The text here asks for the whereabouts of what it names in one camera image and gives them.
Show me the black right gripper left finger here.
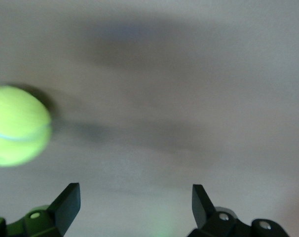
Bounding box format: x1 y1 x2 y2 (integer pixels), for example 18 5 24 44
0 182 81 237

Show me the yellow tennis ball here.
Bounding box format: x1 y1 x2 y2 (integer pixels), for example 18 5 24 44
0 84 53 168

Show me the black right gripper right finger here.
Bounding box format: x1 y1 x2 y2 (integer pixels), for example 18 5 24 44
187 184 291 237

